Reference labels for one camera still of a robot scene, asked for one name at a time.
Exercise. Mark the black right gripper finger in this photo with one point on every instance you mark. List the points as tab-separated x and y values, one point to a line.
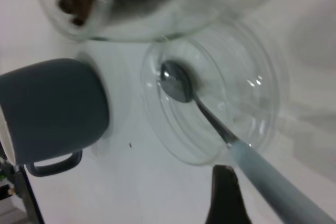
225	200

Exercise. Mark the dark metal post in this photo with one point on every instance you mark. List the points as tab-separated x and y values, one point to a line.
29	195

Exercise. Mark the small clear glass dish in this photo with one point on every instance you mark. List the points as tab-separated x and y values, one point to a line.
236	82

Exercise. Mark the dark grey ceramic mug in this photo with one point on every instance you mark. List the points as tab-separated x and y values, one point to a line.
52	108

